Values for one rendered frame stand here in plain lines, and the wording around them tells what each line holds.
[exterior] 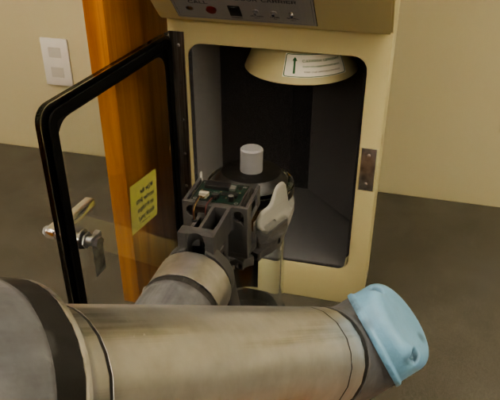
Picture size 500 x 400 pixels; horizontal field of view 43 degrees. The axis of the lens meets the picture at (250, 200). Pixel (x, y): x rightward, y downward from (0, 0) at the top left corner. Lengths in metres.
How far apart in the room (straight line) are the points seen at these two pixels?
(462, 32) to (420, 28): 0.08
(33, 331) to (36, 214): 1.16
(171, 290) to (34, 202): 0.91
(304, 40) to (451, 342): 0.52
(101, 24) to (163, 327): 0.64
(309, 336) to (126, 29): 0.64
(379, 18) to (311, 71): 0.16
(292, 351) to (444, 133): 1.06
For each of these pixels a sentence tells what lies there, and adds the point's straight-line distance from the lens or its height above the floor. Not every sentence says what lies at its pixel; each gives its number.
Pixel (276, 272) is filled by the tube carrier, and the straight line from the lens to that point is 0.82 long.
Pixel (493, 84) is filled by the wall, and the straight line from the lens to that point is 1.37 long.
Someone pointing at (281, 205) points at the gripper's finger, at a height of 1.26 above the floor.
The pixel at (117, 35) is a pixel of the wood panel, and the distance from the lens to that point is 0.92.
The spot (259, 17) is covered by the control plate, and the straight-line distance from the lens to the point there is 0.86.
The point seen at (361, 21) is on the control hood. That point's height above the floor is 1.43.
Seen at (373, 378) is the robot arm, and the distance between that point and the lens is 0.49.
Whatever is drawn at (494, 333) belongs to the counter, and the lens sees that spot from 1.11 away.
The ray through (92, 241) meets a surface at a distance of 0.80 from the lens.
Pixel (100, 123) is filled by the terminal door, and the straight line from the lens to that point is 0.80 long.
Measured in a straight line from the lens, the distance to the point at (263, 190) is 0.75.
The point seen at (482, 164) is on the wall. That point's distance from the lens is 1.44.
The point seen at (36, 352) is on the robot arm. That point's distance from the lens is 0.23.
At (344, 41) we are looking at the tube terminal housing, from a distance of 0.89.
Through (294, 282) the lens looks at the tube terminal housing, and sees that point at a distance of 1.10.
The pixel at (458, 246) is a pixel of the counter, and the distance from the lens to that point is 1.29.
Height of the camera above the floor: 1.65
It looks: 31 degrees down
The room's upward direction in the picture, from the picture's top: straight up
